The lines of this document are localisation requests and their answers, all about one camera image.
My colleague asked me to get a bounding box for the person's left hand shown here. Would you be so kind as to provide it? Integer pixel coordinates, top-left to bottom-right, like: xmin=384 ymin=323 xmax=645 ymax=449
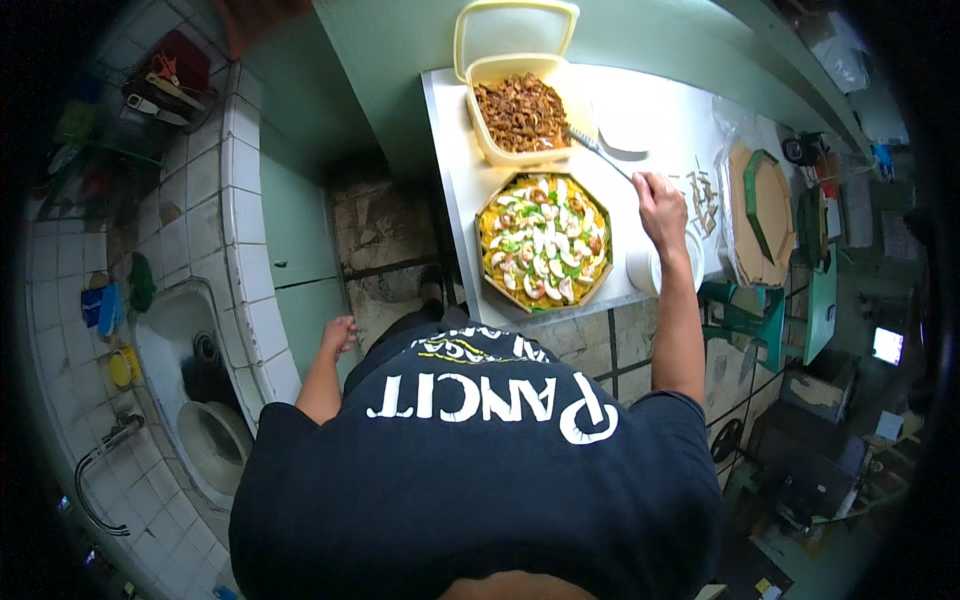
xmin=320 ymin=315 xmax=360 ymax=360

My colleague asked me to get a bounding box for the person's right hand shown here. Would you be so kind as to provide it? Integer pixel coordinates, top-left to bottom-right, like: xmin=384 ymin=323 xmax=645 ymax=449
xmin=632 ymin=171 xmax=690 ymax=258

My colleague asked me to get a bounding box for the metal serving spoon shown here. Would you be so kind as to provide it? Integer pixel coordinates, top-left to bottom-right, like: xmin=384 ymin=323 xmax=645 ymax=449
xmin=565 ymin=125 xmax=639 ymax=183

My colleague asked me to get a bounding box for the green cabinet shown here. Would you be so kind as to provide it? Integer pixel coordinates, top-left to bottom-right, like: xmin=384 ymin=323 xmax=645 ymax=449
xmin=257 ymin=131 xmax=363 ymax=380

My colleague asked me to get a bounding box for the white bowl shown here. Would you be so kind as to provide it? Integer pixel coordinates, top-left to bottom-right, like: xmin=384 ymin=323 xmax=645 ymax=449
xmin=177 ymin=400 xmax=255 ymax=498

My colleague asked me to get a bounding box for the white sink basin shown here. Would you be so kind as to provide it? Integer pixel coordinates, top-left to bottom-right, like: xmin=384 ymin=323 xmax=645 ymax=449
xmin=133 ymin=279 xmax=258 ymax=513

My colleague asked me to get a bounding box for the person's body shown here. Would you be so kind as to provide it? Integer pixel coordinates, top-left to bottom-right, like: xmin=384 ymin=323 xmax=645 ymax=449
xmin=228 ymin=321 xmax=726 ymax=600

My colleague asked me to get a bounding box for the green scrubber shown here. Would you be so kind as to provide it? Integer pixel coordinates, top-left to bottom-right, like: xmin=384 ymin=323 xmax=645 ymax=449
xmin=126 ymin=250 xmax=158 ymax=314

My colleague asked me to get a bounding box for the octagonal cardboard box of noodles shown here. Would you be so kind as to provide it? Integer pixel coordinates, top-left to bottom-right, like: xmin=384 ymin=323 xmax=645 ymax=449
xmin=474 ymin=171 xmax=615 ymax=315

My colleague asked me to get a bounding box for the yellow round container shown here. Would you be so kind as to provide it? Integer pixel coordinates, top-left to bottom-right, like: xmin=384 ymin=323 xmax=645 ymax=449
xmin=108 ymin=344 xmax=143 ymax=390

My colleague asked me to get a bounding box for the blue sponge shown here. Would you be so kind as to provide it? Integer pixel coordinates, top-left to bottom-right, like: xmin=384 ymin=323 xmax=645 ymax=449
xmin=80 ymin=282 xmax=126 ymax=339

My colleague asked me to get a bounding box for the brown fried topping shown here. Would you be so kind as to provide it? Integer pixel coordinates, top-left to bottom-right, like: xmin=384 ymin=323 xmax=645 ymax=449
xmin=474 ymin=72 xmax=571 ymax=154

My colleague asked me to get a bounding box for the metal faucet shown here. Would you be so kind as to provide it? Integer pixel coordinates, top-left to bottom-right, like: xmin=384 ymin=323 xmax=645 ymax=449
xmin=72 ymin=412 xmax=146 ymax=538

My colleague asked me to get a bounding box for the dish rack with utensils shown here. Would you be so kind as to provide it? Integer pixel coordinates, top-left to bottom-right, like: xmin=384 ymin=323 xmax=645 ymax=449
xmin=118 ymin=51 xmax=220 ymax=135

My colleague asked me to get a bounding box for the white plastic tub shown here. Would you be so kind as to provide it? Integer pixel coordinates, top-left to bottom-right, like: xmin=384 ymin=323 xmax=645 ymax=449
xmin=625 ymin=228 xmax=707 ymax=298

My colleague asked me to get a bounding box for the yellow plastic container with lid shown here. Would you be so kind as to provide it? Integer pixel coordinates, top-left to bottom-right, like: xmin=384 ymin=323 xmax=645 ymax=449
xmin=453 ymin=0 xmax=595 ymax=169

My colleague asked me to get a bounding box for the white plate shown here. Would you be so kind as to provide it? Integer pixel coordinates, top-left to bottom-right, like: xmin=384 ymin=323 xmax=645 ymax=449
xmin=597 ymin=111 xmax=651 ymax=161

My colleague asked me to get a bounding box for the pile of wooden sticks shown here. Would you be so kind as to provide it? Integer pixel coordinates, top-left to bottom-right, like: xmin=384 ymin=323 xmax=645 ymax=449
xmin=669 ymin=153 xmax=722 ymax=238

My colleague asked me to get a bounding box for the green plastic chair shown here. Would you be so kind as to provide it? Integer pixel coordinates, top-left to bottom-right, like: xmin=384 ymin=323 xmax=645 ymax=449
xmin=699 ymin=280 xmax=786 ymax=374

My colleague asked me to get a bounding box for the green octagonal box lid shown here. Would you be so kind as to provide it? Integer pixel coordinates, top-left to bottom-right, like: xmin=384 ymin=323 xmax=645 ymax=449
xmin=742 ymin=148 xmax=790 ymax=265

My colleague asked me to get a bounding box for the bagged stack of cardboard boxes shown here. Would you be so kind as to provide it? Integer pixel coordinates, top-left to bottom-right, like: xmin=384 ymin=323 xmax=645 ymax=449
xmin=714 ymin=137 xmax=799 ymax=291

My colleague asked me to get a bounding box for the green wooden board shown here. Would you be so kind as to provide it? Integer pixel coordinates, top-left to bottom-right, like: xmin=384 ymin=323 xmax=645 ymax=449
xmin=801 ymin=246 xmax=839 ymax=367

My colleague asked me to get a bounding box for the phone with lit screen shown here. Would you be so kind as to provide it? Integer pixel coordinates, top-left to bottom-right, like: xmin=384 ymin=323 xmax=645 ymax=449
xmin=872 ymin=327 xmax=906 ymax=367

